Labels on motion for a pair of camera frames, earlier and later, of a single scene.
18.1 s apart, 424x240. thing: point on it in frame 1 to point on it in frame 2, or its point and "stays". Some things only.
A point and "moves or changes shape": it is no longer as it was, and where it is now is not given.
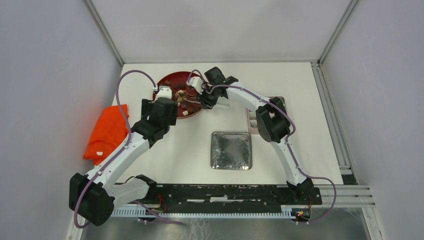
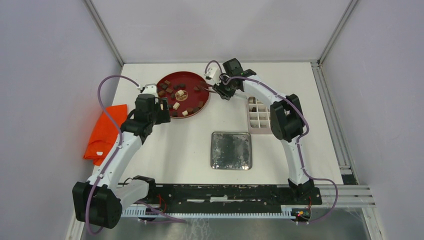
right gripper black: [206, 104] to [224, 95]
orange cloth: [109, 130] stays
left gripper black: [146, 107] to [163, 115]
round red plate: [177, 82] stays
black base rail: [220, 198] stays
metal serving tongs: [182, 95] moves or changes shape
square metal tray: [231, 150] stays
